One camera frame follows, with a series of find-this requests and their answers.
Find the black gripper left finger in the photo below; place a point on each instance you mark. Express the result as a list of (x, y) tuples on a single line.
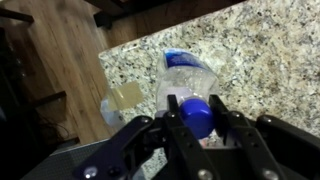
[(186, 156)]

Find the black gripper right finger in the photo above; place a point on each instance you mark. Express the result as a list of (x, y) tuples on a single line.
[(253, 150)]

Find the clear blue-capped water bottle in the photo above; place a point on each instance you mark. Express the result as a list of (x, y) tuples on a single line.
[(186, 80)]

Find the clear plastic bag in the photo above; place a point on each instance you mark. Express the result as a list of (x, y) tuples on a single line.
[(111, 116)]

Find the tan tape piece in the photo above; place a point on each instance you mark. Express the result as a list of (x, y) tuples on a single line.
[(128, 96)]

